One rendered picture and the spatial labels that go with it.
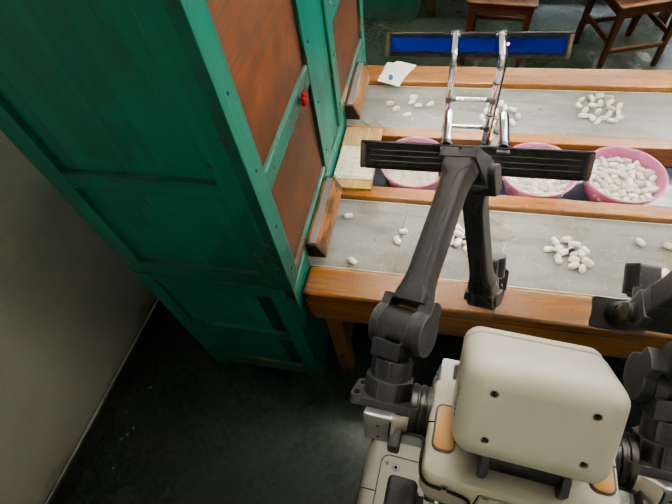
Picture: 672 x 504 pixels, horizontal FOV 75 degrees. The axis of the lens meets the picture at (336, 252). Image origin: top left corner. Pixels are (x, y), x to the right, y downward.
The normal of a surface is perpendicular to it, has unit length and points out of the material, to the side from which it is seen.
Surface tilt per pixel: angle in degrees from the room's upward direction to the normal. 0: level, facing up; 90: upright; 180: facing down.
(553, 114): 0
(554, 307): 0
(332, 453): 0
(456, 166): 22
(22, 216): 90
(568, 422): 48
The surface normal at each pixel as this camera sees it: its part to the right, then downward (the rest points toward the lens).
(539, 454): -0.27, 0.22
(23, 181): 0.96, 0.16
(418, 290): -0.47, -0.41
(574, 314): -0.11, -0.56
